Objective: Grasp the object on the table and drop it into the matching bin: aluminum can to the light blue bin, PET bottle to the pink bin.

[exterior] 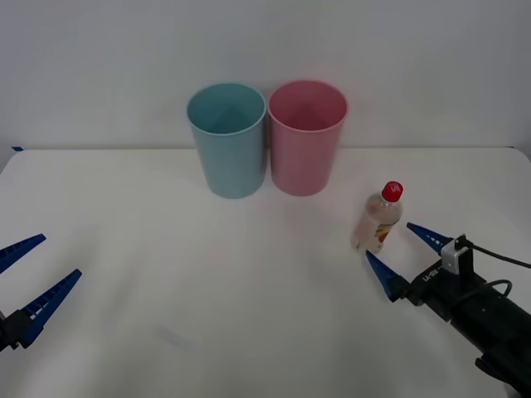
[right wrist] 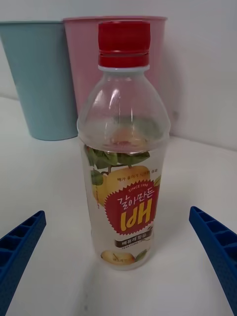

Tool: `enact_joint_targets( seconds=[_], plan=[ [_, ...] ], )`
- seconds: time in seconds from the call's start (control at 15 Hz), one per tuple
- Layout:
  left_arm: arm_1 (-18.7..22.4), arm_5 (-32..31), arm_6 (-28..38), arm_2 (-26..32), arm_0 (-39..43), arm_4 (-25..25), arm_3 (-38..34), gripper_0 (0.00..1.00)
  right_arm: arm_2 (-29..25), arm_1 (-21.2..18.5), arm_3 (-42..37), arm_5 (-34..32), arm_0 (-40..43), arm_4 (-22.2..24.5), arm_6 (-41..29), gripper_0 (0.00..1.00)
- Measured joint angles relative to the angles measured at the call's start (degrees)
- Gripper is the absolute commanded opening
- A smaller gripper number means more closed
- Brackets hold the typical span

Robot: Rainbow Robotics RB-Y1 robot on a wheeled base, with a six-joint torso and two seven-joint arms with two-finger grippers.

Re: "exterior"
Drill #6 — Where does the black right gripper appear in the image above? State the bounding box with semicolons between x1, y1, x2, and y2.
364;222;487;323

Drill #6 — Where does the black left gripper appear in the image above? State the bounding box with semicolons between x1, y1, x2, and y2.
0;234;83;354

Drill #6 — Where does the pale blue plastic bin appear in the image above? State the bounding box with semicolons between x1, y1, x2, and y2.
186;82;267;200

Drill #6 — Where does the pink plastic bin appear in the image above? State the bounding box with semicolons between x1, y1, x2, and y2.
267;79;349;197

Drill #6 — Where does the clear bottle with red cap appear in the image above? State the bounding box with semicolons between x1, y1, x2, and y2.
350;180;407;255

